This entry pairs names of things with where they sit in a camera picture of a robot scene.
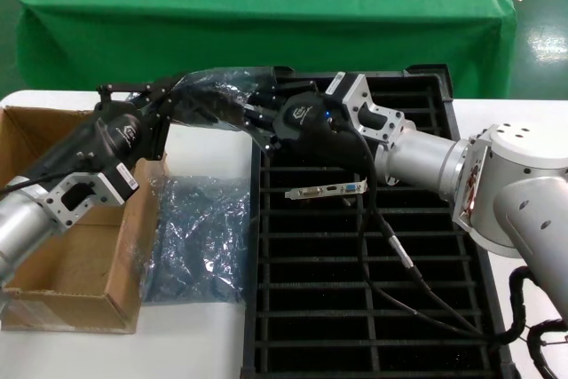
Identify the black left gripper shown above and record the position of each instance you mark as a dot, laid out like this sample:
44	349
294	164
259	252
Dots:
111	135

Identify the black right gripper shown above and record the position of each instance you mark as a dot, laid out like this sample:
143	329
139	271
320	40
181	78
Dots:
310	130

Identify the translucent grey antistatic bag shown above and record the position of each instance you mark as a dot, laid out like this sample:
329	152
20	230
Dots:
213	79
208	228

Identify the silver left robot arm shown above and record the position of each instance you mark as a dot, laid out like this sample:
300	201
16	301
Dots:
22	232

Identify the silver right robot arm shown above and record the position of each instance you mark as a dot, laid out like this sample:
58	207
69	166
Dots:
421	157

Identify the brown cardboard box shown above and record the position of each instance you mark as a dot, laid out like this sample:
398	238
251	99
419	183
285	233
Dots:
80	263

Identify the black slotted container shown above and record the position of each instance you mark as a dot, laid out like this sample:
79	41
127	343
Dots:
310	308

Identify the green tablecloth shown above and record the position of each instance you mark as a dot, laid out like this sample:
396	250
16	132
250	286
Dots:
266	10

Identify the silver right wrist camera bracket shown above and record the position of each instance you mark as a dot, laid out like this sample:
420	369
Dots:
355	90

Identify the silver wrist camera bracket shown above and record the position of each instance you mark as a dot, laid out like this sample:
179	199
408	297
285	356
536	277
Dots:
355	90
100	188

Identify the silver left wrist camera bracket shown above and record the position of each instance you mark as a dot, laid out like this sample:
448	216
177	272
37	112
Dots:
100	188

